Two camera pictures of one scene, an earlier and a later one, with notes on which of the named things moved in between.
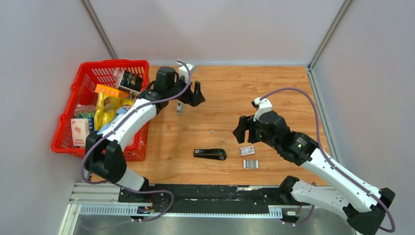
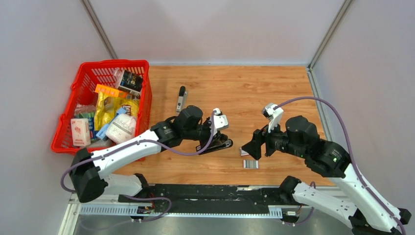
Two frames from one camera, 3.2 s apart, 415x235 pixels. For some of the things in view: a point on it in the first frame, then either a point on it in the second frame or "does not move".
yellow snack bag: (107, 106) does not move
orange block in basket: (111, 91) does not move
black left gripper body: (181, 85) → (203, 134)
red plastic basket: (88, 76) does not move
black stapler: (216, 153) → (220, 142)
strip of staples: (250, 164) does not move
